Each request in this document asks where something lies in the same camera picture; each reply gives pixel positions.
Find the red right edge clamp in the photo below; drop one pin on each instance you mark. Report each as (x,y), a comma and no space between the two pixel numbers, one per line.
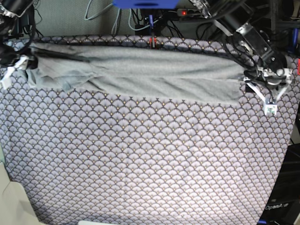
(298,67)

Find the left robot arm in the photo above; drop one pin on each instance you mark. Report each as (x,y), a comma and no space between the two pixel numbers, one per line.
(233,17)

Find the black OpenArm box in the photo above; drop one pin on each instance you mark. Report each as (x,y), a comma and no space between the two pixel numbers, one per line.
(283,206)

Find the black power strip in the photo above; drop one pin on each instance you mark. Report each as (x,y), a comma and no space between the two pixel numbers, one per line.
(182,12)

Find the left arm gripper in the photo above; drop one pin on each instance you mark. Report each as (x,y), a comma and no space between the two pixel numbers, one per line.
(269,86)

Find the red centre table clamp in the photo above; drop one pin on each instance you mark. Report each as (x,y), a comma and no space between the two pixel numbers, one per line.
(153,42)

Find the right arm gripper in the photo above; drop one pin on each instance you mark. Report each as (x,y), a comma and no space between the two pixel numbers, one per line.
(21,64)

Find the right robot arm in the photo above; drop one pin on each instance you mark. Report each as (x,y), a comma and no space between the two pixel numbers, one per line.
(10,59)

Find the white object bottom left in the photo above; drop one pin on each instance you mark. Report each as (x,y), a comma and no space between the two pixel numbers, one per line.
(15,207)

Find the light grey T-shirt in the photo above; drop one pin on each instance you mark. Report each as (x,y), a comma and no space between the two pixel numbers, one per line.
(136,72)

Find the fan-patterned purple table cloth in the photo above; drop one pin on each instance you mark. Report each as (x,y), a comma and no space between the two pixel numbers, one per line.
(87,155)

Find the blue overhead mount plate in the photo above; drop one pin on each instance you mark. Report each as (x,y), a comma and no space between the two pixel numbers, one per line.
(146,4)

